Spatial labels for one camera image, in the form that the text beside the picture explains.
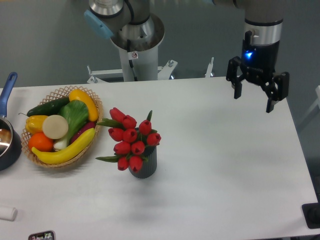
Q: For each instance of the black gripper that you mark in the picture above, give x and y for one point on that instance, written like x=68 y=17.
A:
x=257 y=63

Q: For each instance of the red tulip bouquet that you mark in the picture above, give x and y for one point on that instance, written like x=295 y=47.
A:
x=122 y=130

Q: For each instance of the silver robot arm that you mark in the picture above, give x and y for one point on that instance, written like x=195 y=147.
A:
x=264 y=17

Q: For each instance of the orange fruit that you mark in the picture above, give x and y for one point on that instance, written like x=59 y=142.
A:
x=41 y=142

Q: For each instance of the yellow squash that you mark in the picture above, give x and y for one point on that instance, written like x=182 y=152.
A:
x=80 y=95

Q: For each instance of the beige round disc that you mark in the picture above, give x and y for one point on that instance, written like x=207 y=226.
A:
x=55 y=127

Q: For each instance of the black device at table edge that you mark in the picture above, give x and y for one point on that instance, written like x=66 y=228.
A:
x=311 y=212

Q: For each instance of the green cucumber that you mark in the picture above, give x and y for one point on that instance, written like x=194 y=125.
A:
x=48 y=108

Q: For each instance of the blue handled saucepan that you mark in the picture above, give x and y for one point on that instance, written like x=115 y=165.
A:
x=10 y=142

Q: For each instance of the yellow banana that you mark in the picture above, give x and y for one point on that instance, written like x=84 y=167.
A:
x=68 y=153

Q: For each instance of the white frame at right edge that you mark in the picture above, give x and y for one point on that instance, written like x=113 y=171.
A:
x=312 y=111

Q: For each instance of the green bok choy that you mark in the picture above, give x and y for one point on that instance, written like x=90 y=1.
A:
x=76 y=114

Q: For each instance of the smartphone with pink case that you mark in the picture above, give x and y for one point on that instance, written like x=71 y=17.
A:
x=43 y=235

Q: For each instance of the white cylinder roll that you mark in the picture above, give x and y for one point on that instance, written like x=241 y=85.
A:
x=8 y=213

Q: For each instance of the dark grey ribbed vase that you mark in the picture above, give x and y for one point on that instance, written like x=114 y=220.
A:
x=142 y=158

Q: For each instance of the yellow bell pepper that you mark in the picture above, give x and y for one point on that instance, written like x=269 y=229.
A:
x=34 y=124

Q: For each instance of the purple eggplant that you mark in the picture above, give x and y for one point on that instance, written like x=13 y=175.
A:
x=87 y=126

